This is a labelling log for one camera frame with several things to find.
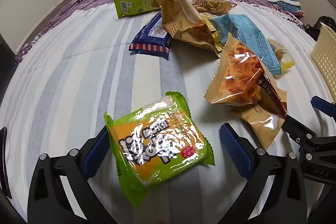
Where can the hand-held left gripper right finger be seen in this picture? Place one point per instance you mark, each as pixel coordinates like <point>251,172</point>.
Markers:
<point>235,150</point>

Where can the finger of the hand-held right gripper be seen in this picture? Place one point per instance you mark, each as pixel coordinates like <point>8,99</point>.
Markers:
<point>296,128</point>
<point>324,107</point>

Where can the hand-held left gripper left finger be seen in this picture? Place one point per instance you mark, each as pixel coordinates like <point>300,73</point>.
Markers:
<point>95,158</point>

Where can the beige dotted snack packet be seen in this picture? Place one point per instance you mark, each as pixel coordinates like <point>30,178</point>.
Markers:
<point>262,124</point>

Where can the cream perforated plastic basket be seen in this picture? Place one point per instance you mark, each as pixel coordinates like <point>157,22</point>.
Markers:
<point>325,58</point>

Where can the green orange snack packet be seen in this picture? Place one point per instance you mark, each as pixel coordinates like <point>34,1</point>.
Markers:
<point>157,145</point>

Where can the small clear cookie bag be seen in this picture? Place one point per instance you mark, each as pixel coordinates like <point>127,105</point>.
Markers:
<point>282,53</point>

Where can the beige bag of orange waffles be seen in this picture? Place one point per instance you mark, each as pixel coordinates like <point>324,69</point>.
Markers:
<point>236,79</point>

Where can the light blue snack packet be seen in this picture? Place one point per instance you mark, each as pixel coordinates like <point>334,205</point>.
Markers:
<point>249,35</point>

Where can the navy packet with striped edge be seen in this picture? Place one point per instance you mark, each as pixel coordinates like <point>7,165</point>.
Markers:
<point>149,35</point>

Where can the beige crinkled snack bag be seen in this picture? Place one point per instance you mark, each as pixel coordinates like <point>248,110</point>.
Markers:
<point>181,19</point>

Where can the clear bag of crackers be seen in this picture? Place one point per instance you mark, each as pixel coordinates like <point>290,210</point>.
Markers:
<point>212,3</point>

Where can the black handbag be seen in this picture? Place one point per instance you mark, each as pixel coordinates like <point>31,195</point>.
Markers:
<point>324,23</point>

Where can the purple floral bedsheet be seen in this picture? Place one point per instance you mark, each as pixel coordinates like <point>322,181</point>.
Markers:
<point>86,1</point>

